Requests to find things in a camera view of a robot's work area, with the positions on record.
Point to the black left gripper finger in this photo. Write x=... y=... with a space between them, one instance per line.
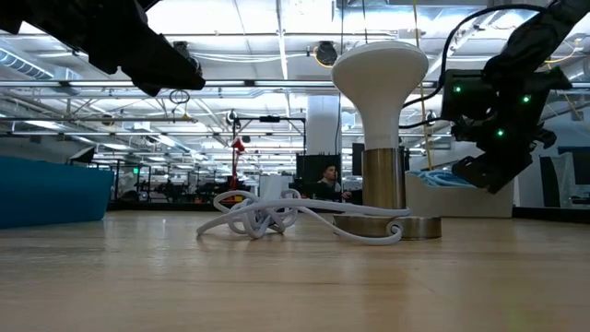
x=161 y=69

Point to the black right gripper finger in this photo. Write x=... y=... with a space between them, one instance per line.
x=498 y=173

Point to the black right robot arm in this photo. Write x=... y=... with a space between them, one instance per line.
x=534 y=41

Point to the grey plastic bin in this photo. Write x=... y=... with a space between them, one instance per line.
x=461 y=203

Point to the red object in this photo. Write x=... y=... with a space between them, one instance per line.
x=238 y=146

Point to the white mushroom table lamp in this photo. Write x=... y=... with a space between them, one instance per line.
x=380 y=92

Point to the person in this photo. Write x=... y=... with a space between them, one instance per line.
x=329 y=177

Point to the blue plastic bin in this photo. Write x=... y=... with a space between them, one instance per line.
x=46 y=193

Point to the black panel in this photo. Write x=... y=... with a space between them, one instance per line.
x=306 y=166

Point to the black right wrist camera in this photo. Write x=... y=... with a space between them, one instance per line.
x=465 y=99

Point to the black background rig frame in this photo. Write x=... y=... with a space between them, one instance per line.
x=269 y=119

